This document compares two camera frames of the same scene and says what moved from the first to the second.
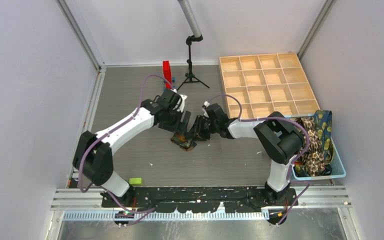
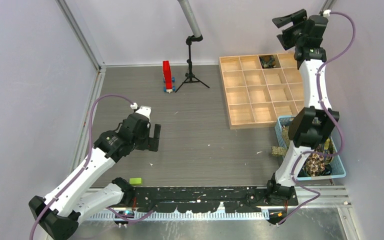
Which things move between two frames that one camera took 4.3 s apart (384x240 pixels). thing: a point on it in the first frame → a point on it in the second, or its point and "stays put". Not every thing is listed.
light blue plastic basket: (338, 169) stays put
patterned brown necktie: (180, 140) → (268, 61)
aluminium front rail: (80, 198) stays put
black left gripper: (173, 128) → (150, 142)
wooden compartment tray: (266, 83) stays put
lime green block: (135, 181) stays put
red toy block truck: (167, 73) stays put
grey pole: (186, 8) stays put
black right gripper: (198, 131) → (295, 17)
